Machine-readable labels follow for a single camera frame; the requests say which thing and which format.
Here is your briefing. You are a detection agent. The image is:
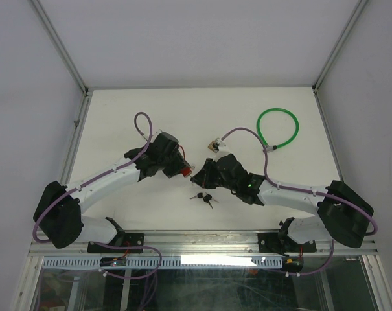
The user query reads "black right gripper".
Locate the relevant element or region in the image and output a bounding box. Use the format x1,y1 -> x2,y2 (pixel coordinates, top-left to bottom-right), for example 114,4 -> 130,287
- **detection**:
190,158 -> 238,192

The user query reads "red cable padlock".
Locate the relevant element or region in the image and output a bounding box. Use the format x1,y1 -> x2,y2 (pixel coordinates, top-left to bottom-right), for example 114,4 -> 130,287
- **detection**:
178,145 -> 192,178

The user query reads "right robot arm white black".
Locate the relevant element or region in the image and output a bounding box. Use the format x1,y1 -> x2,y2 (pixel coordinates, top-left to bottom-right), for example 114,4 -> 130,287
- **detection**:
191,154 -> 374,251

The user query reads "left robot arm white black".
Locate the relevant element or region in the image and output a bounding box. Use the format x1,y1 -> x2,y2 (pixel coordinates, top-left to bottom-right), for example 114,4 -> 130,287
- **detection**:
33,132 -> 192,252

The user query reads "black head key left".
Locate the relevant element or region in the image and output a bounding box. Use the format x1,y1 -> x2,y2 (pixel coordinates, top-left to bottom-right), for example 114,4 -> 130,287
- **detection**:
190,192 -> 204,199

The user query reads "black head key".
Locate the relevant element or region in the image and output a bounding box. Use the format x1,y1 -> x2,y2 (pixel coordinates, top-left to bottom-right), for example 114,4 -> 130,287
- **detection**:
190,192 -> 204,199
203,194 -> 218,208

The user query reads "black head key right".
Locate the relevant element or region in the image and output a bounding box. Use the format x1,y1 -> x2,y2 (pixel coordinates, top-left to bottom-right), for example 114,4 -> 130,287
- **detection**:
203,194 -> 218,208

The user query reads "brass padlock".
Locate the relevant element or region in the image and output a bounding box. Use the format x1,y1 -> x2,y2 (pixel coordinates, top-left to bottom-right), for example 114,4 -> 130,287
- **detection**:
208,140 -> 218,153

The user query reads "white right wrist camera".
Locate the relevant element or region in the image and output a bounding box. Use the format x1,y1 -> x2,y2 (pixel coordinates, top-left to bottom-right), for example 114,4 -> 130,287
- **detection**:
213,138 -> 231,161

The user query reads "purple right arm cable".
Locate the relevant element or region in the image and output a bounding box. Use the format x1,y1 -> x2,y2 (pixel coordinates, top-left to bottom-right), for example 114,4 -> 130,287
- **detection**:
220,127 -> 378,278

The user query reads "green cable lock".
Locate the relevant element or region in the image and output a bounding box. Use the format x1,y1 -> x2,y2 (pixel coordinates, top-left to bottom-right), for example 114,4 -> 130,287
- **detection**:
255,108 -> 300,152

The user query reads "aluminium mounting rail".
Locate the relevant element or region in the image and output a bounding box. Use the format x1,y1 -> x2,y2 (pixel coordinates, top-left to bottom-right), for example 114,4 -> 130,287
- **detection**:
28,230 -> 379,257

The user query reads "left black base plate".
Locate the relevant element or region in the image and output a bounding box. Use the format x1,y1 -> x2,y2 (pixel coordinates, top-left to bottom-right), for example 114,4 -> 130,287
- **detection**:
87,233 -> 144,254

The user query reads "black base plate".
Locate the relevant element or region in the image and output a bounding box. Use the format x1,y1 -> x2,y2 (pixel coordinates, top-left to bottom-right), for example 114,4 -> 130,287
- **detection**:
87,233 -> 144,254
257,232 -> 317,255

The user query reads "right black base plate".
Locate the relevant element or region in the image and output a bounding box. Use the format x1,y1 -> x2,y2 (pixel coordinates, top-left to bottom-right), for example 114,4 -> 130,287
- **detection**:
257,232 -> 317,255

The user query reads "white perforated cable duct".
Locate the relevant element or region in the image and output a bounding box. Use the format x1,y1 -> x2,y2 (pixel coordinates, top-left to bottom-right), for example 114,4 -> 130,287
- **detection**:
42,255 -> 282,270

